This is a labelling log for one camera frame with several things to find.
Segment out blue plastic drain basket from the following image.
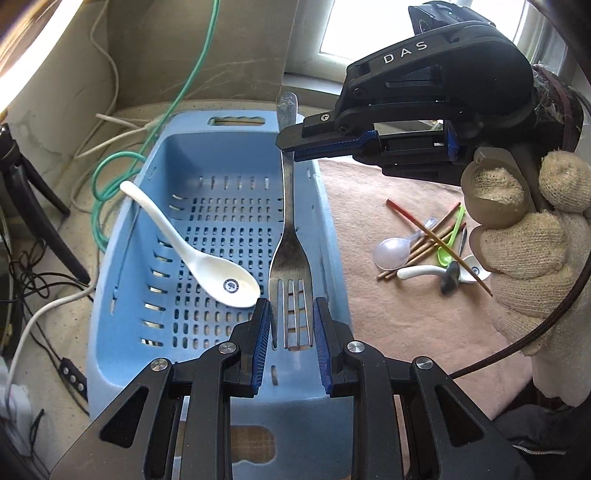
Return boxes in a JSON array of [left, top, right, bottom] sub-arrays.
[[88, 111, 356, 480]]

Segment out dark grey spoon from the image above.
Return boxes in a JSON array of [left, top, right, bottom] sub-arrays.
[[440, 226, 468, 295]]

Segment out green cable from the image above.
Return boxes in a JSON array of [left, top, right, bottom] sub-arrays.
[[91, 0, 221, 252]]

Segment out clear plastic spoon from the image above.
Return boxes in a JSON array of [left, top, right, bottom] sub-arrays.
[[373, 217, 438, 271]]

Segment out thick white cable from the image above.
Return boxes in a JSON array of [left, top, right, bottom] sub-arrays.
[[4, 286, 96, 416]]

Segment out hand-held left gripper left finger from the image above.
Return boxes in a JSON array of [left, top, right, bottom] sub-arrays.
[[48, 298, 273, 480]]

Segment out white window frame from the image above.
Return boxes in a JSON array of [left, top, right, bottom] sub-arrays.
[[318, 0, 570, 70]]

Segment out green plastic spoon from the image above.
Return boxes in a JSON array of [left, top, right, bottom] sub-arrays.
[[436, 205, 466, 268]]

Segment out white ring light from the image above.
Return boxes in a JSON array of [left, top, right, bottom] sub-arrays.
[[0, 0, 83, 114]]

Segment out person's right forearm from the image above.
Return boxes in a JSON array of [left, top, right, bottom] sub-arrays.
[[531, 342, 591, 409]]

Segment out black tripod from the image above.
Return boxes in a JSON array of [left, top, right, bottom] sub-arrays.
[[0, 122, 92, 284]]

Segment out white ceramic spoon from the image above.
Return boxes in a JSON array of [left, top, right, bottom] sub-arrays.
[[120, 181, 262, 308], [397, 254, 492, 284]]

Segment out brown braided cable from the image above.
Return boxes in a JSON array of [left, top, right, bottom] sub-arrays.
[[450, 83, 591, 377]]

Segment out person's dark jacket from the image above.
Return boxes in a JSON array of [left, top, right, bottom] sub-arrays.
[[489, 401, 591, 480]]

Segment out black cable with switch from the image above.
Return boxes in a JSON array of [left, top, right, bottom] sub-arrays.
[[0, 256, 89, 416]]

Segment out person's right hand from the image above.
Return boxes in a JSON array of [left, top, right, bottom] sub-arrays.
[[461, 147, 591, 357]]

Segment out pink towel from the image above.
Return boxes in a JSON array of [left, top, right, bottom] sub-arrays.
[[318, 157, 536, 407]]

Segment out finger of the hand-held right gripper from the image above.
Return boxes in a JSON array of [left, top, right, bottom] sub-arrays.
[[276, 112, 383, 163]]

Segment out white cloth scrap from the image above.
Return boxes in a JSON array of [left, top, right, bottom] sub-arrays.
[[0, 383, 34, 457]]

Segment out steel fork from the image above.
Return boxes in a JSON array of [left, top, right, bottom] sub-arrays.
[[269, 91, 315, 349]]

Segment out red-tipped wooden chopstick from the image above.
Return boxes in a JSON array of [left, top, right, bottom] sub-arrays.
[[386, 198, 494, 297], [405, 224, 468, 267], [377, 201, 462, 280]]

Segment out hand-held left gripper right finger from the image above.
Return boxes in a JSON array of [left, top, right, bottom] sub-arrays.
[[313, 296, 536, 480]]

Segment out thin white cable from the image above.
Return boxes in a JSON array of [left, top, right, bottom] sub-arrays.
[[74, 0, 158, 160]]

